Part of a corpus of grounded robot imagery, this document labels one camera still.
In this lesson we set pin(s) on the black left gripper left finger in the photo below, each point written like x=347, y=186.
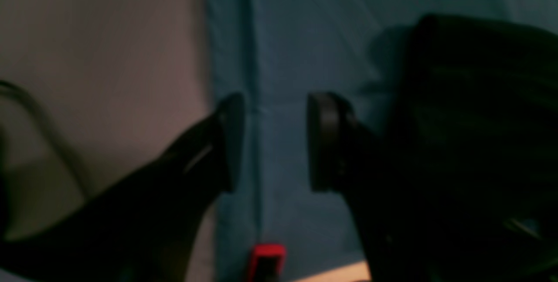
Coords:
x=230, y=119

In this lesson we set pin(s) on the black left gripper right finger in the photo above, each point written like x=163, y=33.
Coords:
x=329, y=120

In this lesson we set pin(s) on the dark grey T-shirt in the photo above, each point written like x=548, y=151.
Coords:
x=473, y=133

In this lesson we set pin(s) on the teal table cloth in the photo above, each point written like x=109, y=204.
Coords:
x=277, y=51

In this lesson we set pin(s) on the orange black clamp upper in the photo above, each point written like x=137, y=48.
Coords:
x=266, y=263

